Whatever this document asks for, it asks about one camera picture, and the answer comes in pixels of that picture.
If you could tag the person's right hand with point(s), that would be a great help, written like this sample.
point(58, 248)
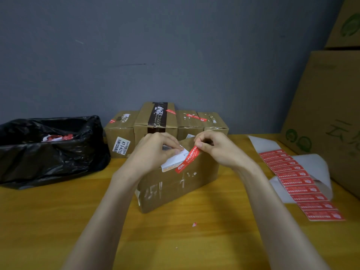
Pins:
point(222, 150)

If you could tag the person's left hand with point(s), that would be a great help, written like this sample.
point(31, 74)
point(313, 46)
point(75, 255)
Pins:
point(149, 157)

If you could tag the small brown cardboard box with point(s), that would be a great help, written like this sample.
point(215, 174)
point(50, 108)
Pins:
point(185, 126)
point(216, 125)
point(119, 129)

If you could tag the white printed price label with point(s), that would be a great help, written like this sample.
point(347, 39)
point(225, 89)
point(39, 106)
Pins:
point(121, 146)
point(190, 136)

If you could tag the long brown cardboard box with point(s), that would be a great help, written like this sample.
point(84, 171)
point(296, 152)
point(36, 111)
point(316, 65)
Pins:
point(168, 191)

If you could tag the box with black tape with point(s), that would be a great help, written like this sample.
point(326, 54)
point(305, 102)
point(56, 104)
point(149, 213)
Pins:
point(143, 118)

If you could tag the white end label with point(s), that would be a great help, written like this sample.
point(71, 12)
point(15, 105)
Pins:
point(137, 197)

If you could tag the red sticker label strip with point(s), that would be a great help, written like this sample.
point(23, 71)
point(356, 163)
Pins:
point(301, 182)

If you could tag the person's right forearm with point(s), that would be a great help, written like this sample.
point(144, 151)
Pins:
point(281, 227)

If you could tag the person's left forearm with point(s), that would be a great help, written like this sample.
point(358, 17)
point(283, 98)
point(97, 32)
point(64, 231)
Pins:
point(104, 224)

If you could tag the white backing paper strip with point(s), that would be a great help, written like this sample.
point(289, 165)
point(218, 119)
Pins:
point(312, 165)

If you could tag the black plastic trash bag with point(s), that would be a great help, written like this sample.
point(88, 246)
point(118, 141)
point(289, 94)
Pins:
point(50, 163)

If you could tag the large green printed carton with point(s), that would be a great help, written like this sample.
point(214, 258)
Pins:
point(346, 25)
point(329, 115)

